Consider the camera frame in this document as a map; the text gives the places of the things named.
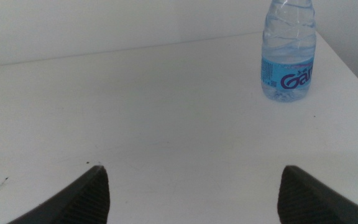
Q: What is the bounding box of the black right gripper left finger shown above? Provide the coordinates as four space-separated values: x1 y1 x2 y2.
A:
6 164 111 224

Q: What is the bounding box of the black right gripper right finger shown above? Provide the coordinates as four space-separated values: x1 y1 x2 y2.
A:
277 164 358 224

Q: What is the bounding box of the clear water bottle blue label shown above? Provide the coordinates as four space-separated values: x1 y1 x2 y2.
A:
260 0 318 103

